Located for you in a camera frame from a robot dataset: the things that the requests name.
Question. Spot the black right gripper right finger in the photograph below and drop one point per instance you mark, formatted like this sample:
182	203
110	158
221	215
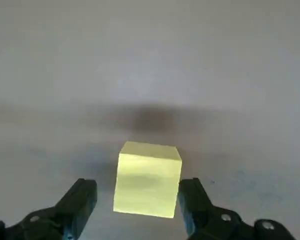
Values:
200	212

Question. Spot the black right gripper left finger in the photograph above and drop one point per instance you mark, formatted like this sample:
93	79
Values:
72	205

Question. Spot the yellow foam cube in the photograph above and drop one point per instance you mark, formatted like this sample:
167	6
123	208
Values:
147	180

